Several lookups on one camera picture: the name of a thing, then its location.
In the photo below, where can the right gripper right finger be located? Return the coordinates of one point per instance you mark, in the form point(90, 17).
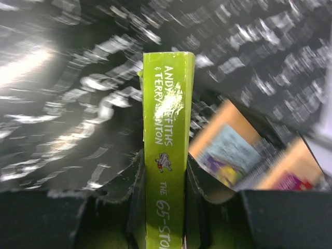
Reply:
point(218, 217)

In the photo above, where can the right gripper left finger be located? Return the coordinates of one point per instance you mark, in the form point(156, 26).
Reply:
point(112, 216)

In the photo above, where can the purple 117-storey treehouse book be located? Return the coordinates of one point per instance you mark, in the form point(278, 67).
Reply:
point(292, 181)

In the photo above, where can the lime green cartoon book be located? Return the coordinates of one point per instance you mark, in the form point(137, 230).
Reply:
point(167, 79)

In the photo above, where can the light blue treehouse book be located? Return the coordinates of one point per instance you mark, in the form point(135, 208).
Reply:
point(228, 157)

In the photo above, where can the wooden wire shelf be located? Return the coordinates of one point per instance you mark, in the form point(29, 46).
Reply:
point(277, 155)

